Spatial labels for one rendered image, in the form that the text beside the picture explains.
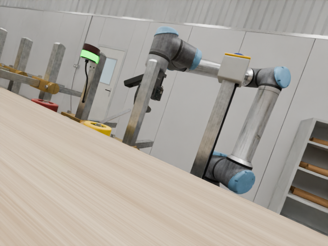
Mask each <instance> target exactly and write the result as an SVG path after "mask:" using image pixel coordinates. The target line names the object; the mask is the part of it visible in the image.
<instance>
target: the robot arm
mask: <svg viewBox="0 0 328 246"><path fill-rule="evenodd" d="M178 36H179V34H178V32H177V31H176V30H175V29H174V28H171V27H168V26H161V27H159V28H158V29H157V31H156V33H155V35H154V39H153V42H152V45H151V48H150V51H149V54H148V56H147V59H146V63H145V66H147V63H148V60H151V59H154V60H157V61H158V62H159V63H160V65H161V67H160V70H159V73H158V76H157V79H156V82H155V85H154V88H153V91H152V94H151V97H150V98H151V99H152V100H155V101H160V100H161V97H162V94H163V91H164V90H163V86H162V83H163V80H164V78H166V76H167V74H165V72H166V69H167V70H170V71H174V70H177V71H181V72H188V73H193V74H198V75H203V76H207V77H212V78H218V77H217V75H218V72H219V69H220V66H221V63H219V62H215V61H210V60H206V59H202V52H201V50H199V49H198V48H196V47H194V46H192V45H190V44H189V43H187V42H185V41H183V40H182V39H180V38H178ZM143 76H144V74H141V75H138V76H136V77H133V78H130V79H128V80H125V81H124V85H125V86H126V87H129V88H132V87H135V86H138V87H137V90H136V93H135V96H134V103H135V100H136V97H137V94H138V91H139V88H140V85H141V82H142V79H143ZM290 81H291V74H290V71H289V69H288V68H287V67H284V66H277V67H270V68H261V69H258V68H249V67H248V69H247V72H246V75H245V78H244V81H243V83H242V86H244V87H253V88H258V90H257V93H256V95H255V98H254V100H253V103H252V105H251V107H250V110H249V112H248V115H247V117H246V120H245V122H244V125H243V127H242V129H241V132H240V134H239V137H238V139H237V142H236V144H235V146H234V148H233V151H232V153H231V154H230V155H227V154H225V153H222V152H218V151H215V150H214V152H213V155H212V157H211V160H210V163H209V166H208V168H207V171H206V174H205V177H204V180H205V181H207V182H210V183H212V184H214V185H216V186H218V187H220V183H221V184H223V185H224V186H225V187H227V188H228V189H229V190H231V191H233V192H234V193H236V194H244V193H247V192H248V191H249V190H250V189H251V188H252V186H253V185H254V183H255V175H254V173H253V172H252V169H253V165H252V163H251V161H252V158H253V156H254V154H255V151H256V149H257V146H258V144H259V142H260V139H261V137H262V134H263V132H264V130H265V127H266V125H267V122H268V120H269V117H270V115H271V113H272V111H273V108H274V106H275V103H276V101H277V99H278V96H279V94H280V93H281V91H282V88H286V87H288V86H289V84H290ZM161 86H162V87H161Z"/></svg>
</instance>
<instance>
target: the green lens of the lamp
mask: <svg viewBox="0 0 328 246"><path fill-rule="evenodd" d="M81 56H83V57H87V58H89V59H92V60H94V61H95V62H96V63H97V61H98V58H99V57H98V56H97V55H95V54H93V53H91V52H88V51H85V50H82V52H81Z"/></svg>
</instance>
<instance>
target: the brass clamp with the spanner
mask: <svg viewBox="0 0 328 246"><path fill-rule="evenodd" d="M61 115H63V116H67V117H69V118H71V119H72V120H74V121H76V122H79V123H81V124H83V123H84V122H85V121H89V120H81V119H78V118H76V117H75V114H73V113H71V114H68V113H66V112H61Z"/></svg>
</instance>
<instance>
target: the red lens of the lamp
mask: <svg viewBox="0 0 328 246"><path fill-rule="evenodd" d="M82 49H84V50H88V51H90V52H93V53H95V54H96V55H98V57H99V54H100V50H99V49H98V48H96V47H94V46H92V45H89V44H87V43H84V45H83V48H82Z"/></svg>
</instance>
